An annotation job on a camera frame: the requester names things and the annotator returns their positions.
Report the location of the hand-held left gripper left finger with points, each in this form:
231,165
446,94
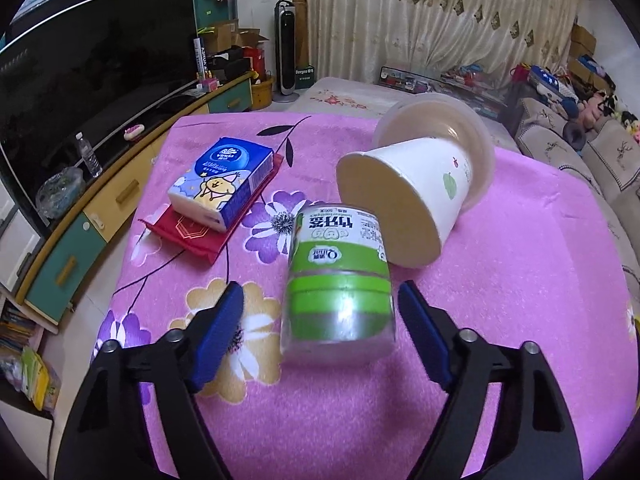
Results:
220,330

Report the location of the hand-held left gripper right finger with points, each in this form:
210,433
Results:
425,330

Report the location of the clear jar with green label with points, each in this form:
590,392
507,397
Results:
340,280

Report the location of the pink floral tablecloth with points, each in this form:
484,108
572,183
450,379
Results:
500,310

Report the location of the red flat packet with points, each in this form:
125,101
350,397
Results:
190,232

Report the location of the printed paper cup with lid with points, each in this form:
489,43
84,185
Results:
400,195

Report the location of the blue tissue packet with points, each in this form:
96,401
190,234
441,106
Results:
225,180

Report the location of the teal and yellow tv cabinet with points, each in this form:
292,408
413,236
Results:
105,210

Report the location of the stack of books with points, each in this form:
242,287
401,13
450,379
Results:
25,360

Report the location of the clear plastic bag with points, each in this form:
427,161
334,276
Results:
57,192

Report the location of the clear water bottle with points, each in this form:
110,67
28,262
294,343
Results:
90,157

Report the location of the small pink toy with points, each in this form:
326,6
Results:
134,131

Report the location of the yellow basin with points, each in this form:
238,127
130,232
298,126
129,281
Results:
262,94

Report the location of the beige sofa with covers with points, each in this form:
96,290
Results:
600,160

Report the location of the floral bed sheet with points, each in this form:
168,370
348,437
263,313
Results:
345,97

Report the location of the row of books and boxes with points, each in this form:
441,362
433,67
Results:
450,85

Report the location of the dark neck pillow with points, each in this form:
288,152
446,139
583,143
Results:
575,134

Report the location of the dark green crate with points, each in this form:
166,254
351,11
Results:
305,77

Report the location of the red box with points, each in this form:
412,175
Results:
256,62

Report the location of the white long carton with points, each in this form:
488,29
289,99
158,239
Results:
200,60

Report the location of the large black television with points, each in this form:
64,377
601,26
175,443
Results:
75,85

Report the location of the pile of plush toys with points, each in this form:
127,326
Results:
600,102

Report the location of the grey tower fan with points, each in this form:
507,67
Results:
289,50

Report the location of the open cardboard boxes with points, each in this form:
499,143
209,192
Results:
230,35

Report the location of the beige patterned curtain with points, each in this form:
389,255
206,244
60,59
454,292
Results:
425,20

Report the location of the stacked cardboard boxes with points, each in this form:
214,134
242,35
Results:
585,55

